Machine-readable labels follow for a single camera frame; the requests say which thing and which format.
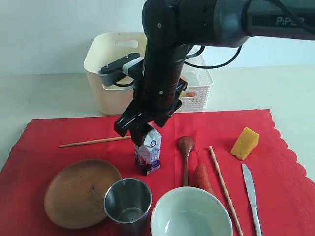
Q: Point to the steel table knife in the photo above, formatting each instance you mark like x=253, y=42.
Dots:
x=250, y=187

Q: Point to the yellow cheese wedge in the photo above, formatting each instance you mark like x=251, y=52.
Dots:
x=245, y=143

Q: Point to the left wooden chopstick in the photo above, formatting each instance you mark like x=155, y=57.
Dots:
x=95, y=141

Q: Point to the brown wooden plate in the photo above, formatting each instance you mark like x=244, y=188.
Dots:
x=74, y=198

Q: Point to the wooden chopstick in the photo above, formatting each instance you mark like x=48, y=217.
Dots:
x=95, y=141
x=226, y=193

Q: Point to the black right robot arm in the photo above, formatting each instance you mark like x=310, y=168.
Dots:
x=172, y=27

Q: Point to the right wooden chopstick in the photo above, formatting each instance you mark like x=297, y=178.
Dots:
x=226, y=193

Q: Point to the red table cloth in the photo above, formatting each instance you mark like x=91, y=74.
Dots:
x=285, y=196

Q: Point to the stainless steel cup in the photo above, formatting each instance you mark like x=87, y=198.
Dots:
x=127, y=203

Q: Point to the cream plastic bin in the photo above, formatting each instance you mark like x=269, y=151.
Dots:
x=105, y=49

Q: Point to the dark wooden spoon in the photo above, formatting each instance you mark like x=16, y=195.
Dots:
x=185, y=145

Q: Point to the fried chicken nugget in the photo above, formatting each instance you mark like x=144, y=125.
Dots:
x=190, y=94

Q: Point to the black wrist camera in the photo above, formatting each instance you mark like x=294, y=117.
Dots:
x=130, y=65

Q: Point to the small milk carton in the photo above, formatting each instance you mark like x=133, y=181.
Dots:
x=147, y=156

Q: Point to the pale green ceramic bowl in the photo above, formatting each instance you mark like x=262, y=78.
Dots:
x=190, y=211

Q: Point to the white perforated plastic basket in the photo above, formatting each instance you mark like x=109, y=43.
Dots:
x=200, y=82

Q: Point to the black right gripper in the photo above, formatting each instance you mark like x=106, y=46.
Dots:
x=155, y=97

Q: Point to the orange carrot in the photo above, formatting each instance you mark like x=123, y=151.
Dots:
x=202, y=179

